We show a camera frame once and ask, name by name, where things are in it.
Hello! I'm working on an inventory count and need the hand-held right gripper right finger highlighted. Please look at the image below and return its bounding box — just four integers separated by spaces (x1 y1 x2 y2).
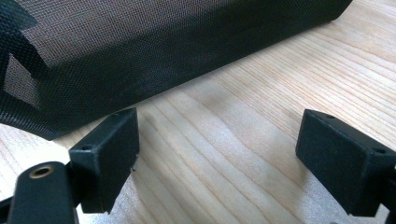
295 108 396 217

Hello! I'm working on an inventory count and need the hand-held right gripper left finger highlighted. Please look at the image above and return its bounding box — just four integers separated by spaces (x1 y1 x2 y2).
68 107 140 215

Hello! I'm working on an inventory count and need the black mesh bag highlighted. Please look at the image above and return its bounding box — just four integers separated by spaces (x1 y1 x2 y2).
0 0 354 141

